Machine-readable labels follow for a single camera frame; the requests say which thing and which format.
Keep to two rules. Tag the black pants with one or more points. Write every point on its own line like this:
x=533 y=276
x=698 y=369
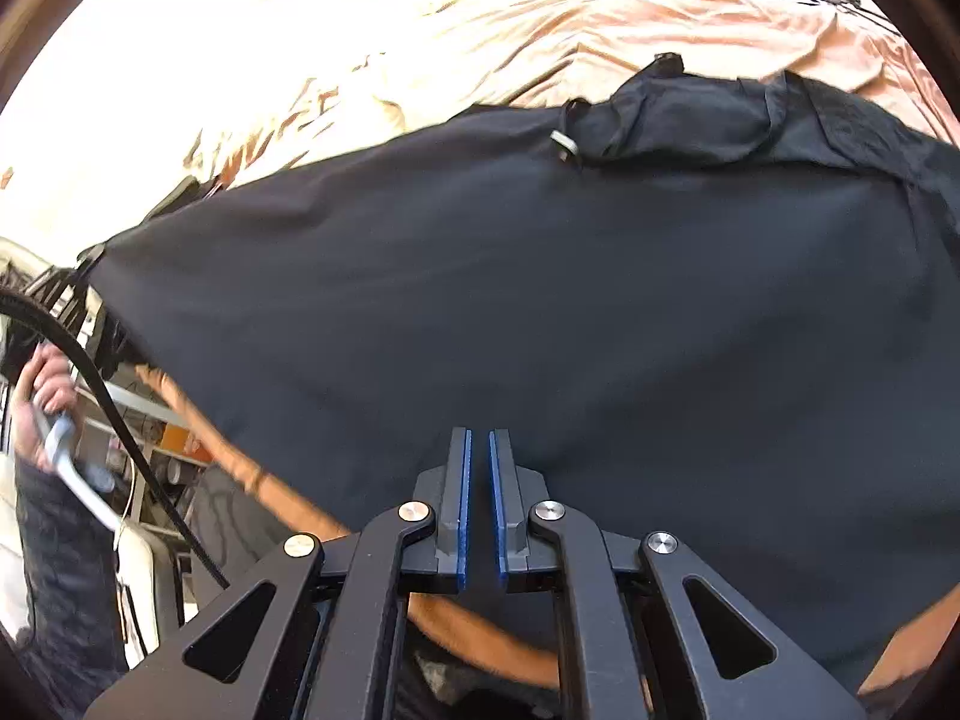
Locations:
x=525 y=277

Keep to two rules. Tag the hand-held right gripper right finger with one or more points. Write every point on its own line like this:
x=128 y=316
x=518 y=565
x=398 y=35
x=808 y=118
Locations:
x=506 y=510

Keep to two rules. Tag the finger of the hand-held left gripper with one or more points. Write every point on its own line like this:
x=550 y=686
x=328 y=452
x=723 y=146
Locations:
x=88 y=259

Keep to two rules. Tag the person's left forearm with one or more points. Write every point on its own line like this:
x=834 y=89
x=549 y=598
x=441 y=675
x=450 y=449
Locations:
x=67 y=585

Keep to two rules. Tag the person's left hand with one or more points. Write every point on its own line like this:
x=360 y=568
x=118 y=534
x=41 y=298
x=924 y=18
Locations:
x=49 y=394

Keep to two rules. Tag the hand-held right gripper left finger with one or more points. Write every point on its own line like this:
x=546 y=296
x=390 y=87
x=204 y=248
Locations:
x=456 y=510

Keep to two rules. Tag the orange box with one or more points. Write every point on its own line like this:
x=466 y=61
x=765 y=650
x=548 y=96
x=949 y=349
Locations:
x=184 y=442

